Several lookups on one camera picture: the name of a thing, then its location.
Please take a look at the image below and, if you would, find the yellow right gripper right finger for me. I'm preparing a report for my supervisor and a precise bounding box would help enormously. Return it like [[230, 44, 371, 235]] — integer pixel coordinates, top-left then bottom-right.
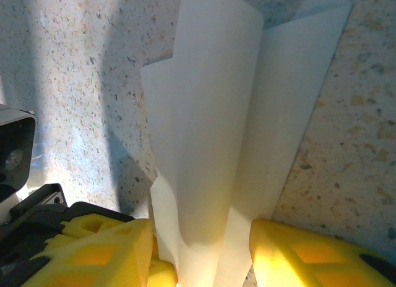
[[249, 218, 396, 287]]

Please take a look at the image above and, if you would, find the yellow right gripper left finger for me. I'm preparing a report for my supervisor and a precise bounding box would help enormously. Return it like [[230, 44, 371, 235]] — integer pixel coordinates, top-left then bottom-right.
[[0, 219, 155, 287]]

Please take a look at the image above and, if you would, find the white paper sheet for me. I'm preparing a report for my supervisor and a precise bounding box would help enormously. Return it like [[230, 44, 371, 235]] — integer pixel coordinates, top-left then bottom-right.
[[139, 0, 353, 287]]

